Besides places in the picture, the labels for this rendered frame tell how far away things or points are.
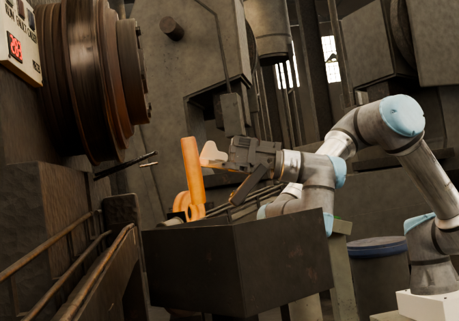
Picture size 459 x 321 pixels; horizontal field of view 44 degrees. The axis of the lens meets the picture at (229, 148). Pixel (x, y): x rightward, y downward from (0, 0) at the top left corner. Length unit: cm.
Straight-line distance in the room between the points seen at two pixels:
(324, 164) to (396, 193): 257
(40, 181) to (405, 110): 92
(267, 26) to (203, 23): 616
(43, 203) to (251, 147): 48
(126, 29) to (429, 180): 90
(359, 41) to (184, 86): 175
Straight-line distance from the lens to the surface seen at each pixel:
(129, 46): 142
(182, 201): 192
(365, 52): 514
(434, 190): 164
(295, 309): 218
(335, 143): 155
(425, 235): 178
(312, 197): 128
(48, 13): 146
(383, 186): 381
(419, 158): 159
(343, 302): 225
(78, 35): 135
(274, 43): 1035
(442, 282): 180
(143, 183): 427
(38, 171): 106
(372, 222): 375
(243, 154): 128
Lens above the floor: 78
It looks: 4 degrees up
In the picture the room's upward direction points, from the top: 8 degrees counter-clockwise
